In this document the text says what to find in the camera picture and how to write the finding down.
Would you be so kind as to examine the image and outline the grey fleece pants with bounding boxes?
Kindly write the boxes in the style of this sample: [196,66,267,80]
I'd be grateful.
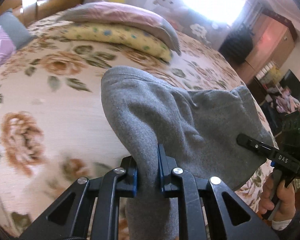
[101,66,273,239]

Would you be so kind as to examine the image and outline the person's right hand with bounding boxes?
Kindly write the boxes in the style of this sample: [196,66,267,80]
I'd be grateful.
[258,174,296,222]

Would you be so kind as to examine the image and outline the cluttered shelf items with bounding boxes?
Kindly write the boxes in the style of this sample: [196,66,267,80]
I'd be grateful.
[247,61,300,136]

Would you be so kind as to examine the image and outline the dark chair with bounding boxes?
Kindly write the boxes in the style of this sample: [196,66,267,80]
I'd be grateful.
[218,25,254,64]

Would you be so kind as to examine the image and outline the wooden wardrobe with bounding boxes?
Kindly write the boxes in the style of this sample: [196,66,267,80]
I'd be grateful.
[235,9,298,83]

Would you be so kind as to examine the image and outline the yellow floral pillow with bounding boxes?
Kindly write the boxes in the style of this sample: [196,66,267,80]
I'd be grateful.
[61,23,173,62]

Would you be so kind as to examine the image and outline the pink grey striped pillow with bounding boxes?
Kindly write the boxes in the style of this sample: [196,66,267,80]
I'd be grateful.
[57,2,181,55]

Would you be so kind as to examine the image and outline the purple grey pillow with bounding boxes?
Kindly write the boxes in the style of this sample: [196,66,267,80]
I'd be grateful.
[0,9,34,65]

